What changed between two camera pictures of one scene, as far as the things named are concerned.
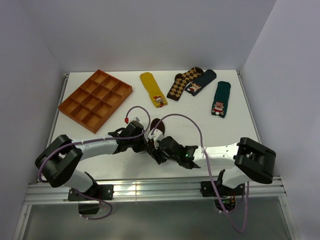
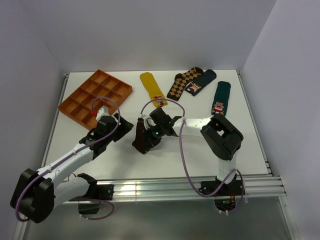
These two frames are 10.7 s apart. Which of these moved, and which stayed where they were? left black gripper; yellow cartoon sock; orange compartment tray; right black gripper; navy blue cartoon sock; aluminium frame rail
Moved: right black gripper; left black gripper
Stayed: aluminium frame rail; navy blue cartoon sock; orange compartment tray; yellow cartoon sock
